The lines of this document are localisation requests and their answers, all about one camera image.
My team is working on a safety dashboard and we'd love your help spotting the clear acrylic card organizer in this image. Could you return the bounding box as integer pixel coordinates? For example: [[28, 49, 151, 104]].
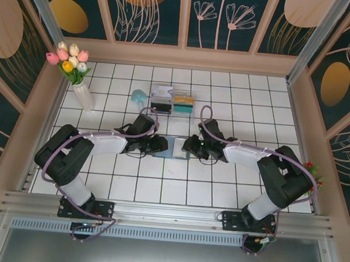
[[147, 83, 198, 126]]

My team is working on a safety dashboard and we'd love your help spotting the blue card holder wallet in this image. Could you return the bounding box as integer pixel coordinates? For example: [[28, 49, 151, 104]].
[[152, 134, 192, 162]]

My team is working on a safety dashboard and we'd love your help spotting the gold credit card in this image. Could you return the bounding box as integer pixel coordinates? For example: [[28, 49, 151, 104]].
[[173, 94, 195, 105]]

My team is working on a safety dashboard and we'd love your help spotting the teal card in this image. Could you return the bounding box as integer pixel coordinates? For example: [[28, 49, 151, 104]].
[[173, 102, 194, 114]]

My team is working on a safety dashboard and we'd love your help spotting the light blue mushroom toy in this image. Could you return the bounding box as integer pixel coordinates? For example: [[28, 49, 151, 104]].
[[130, 89, 149, 108]]

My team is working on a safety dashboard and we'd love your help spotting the white ribbed vase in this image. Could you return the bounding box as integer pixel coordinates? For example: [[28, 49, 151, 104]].
[[70, 81, 98, 113]]

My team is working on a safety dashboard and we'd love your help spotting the artificial tulip bouquet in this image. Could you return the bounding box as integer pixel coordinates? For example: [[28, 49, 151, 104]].
[[43, 39, 95, 88]]

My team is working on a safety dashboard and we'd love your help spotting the small red flower plant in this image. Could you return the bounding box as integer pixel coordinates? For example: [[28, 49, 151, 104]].
[[301, 161, 330, 195]]

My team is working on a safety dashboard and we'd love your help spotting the green connector board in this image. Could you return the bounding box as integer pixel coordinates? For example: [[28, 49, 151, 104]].
[[256, 235, 278, 250]]

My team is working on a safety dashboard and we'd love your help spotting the grey metal panel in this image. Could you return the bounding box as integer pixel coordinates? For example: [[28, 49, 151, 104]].
[[0, 210, 346, 262]]

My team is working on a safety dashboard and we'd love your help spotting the aluminium mounting rail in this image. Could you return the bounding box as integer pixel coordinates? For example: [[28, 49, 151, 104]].
[[0, 184, 337, 246]]

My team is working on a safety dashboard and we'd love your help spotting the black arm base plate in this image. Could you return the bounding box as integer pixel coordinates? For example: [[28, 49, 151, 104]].
[[57, 196, 116, 224], [220, 209, 279, 237]]

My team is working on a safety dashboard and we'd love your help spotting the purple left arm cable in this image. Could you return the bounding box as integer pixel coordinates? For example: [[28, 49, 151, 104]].
[[37, 97, 161, 222]]

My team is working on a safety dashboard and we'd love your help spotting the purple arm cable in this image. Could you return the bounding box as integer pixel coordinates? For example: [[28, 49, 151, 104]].
[[37, 97, 161, 222], [189, 104, 325, 241]]

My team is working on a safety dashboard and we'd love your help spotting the slotted grey cable duct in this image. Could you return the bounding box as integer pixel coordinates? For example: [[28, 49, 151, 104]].
[[10, 216, 245, 250]]

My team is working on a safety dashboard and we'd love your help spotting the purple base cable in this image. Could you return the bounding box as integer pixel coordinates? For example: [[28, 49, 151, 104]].
[[241, 233, 273, 257], [70, 214, 120, 245]]

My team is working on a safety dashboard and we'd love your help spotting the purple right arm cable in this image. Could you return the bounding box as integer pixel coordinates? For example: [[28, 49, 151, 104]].
[[189, 104, 325, 241]]

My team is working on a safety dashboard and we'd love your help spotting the aluminium frame post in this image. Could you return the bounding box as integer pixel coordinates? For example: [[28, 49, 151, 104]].
[[286, 0, 350, 89], [11, 0, 68, 46]]

